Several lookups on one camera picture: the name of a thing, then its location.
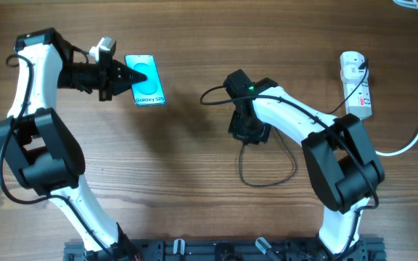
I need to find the blue Galaxy S25 smartphone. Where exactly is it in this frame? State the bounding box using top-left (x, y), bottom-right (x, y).
top-left (125, 54), bottom-right (166, 107)

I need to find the black USB charging cable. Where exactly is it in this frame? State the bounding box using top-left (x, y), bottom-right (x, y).
top-left (237, 58), bottom-right (369, 189)

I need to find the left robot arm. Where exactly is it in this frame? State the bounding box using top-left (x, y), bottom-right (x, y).
top-left (0, 28), bottom-right (146, 260)

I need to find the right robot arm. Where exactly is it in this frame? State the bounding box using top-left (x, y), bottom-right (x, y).
top-left (222, 70), bottom-right (385, 260)

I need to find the white USB charger adapter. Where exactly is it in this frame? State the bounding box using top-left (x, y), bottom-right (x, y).
top-left (341, 64), bottom-right (365, 83)

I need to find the white power strip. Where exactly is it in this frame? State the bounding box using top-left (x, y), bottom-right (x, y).
top-left (340, 51), bottom-right (372, 120)

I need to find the black right camera cable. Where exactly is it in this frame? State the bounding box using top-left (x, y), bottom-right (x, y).
top-left (199, 85), bottom-right (380, 261)

